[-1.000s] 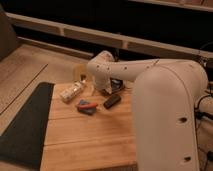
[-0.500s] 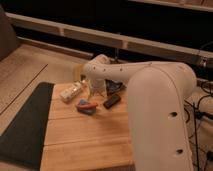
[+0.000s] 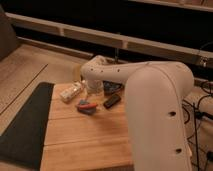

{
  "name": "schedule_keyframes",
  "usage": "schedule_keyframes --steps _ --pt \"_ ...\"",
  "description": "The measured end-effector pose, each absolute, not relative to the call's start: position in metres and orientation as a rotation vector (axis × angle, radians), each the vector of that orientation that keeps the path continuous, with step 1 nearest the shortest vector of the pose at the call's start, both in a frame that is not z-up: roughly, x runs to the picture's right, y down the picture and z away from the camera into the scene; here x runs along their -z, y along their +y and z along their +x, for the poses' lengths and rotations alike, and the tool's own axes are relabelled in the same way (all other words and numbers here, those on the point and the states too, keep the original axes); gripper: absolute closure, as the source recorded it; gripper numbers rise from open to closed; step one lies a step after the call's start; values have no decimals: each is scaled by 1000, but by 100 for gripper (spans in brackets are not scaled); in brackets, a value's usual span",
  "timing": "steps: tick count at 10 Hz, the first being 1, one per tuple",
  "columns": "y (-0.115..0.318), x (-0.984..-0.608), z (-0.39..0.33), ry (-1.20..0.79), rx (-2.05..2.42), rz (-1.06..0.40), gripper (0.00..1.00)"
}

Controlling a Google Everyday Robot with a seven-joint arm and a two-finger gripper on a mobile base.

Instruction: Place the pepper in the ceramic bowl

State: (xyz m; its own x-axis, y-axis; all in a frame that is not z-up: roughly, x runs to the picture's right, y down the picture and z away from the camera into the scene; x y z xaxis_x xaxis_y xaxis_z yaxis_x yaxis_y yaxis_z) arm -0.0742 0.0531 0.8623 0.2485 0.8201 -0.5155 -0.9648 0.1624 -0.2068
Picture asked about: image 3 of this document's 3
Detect red pepper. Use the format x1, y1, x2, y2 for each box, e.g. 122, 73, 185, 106
76, 103, 98, 109

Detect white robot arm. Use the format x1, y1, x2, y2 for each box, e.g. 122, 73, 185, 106
81, 56, 194, 171

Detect dark ceramic bowl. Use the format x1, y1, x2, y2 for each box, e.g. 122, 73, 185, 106
103, 81, 123, 95

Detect black rectangular box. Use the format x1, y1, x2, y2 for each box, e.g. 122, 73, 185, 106
103, 94, 121, 109

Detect blue sponge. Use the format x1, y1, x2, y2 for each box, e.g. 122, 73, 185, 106
77, 100, 96, 115

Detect white bottle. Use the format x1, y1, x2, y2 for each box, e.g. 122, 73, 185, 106
60, 82, 84, 103

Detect dark floor mat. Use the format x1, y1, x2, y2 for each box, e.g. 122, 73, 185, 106
0, 82, 54, 170

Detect grey couch corner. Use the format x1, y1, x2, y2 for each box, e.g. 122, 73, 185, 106
0, 5, 20, 61

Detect black cables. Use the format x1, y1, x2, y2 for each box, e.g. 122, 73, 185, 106
181, 79, 213, 171

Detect white shelf rail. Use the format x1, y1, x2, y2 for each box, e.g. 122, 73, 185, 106
6, 13, 213, 68

